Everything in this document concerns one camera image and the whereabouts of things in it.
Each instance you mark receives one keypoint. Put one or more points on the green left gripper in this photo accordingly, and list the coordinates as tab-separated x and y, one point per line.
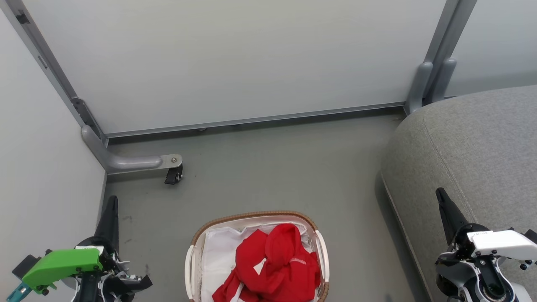
63	262

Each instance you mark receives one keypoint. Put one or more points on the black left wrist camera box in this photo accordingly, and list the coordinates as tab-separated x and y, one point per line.
26	265

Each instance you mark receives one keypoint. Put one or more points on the grey partition bottom rail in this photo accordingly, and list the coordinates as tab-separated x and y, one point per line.
251	119

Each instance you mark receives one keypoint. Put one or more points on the grey double partition post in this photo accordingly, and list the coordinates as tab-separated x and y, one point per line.
447	37

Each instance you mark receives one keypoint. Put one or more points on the plain red shirt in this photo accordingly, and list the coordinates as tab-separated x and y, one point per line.
289	251

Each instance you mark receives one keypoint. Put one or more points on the white cloth basket liner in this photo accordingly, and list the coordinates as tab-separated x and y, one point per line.
220	256

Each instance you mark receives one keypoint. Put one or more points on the black caster wheel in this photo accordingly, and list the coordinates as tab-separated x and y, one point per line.
174	175

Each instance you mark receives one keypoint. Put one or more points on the white laundry basket brown rim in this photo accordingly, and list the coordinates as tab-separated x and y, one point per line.
195	268

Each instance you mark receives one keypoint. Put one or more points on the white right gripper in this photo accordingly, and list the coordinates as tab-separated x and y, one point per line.
501	244

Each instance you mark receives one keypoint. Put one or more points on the grey fabric sofa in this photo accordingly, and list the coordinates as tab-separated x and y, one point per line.
482	147

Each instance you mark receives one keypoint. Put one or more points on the grey curved partition foot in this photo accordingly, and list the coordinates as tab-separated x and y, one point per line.
121	161

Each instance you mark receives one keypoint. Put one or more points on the grey partition post with bracket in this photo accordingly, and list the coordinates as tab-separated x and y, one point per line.
46	63

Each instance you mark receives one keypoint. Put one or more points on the grey tubular partition foot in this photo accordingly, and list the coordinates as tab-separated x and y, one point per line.
419	86
444	79

